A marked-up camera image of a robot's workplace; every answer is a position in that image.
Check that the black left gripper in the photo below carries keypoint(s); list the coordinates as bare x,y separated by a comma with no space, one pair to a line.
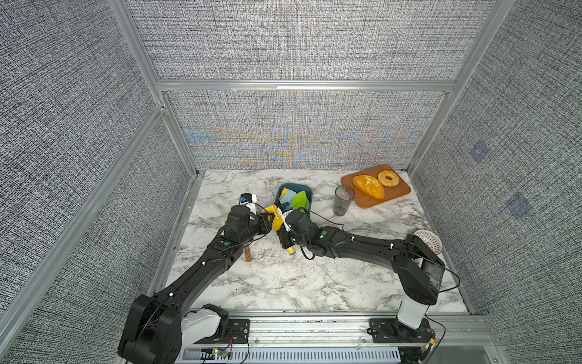
264,225

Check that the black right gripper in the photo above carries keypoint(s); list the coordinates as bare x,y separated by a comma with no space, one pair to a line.
282,235

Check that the green trowel wooden handle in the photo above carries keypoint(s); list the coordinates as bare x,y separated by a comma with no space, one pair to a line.
300,201

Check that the light blue shovel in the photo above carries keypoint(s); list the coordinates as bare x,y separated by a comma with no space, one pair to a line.
286,196

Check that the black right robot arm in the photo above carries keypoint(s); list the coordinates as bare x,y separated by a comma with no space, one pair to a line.
417,266

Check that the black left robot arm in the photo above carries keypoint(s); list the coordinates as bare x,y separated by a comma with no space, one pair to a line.
153,331

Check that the teal plastic storage box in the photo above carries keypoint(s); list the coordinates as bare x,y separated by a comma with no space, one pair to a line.
297,188

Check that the grey transparent plastic cup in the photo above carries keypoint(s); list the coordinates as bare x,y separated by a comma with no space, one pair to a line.
343,197

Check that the brown wooden cutting board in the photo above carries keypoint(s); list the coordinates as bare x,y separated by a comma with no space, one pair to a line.
391,193

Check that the oval bread loaf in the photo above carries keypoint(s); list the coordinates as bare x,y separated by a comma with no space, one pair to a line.
370,186

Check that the glazed donut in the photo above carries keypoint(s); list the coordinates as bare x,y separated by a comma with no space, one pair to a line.
388,178

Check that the white lattice basket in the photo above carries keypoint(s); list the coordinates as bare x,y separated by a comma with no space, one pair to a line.
431,240

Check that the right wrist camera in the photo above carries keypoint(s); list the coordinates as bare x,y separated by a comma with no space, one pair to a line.
283,216

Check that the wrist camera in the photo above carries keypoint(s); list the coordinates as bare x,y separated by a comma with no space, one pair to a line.
249,200
283,216

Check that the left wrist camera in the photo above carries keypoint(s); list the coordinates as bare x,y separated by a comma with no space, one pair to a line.
249,200

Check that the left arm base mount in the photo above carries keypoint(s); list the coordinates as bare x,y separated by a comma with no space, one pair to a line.
235,331

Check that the aluminium front rail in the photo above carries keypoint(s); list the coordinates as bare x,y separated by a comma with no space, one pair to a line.
338,337

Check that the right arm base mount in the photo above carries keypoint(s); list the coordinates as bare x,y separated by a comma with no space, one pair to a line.
390,330

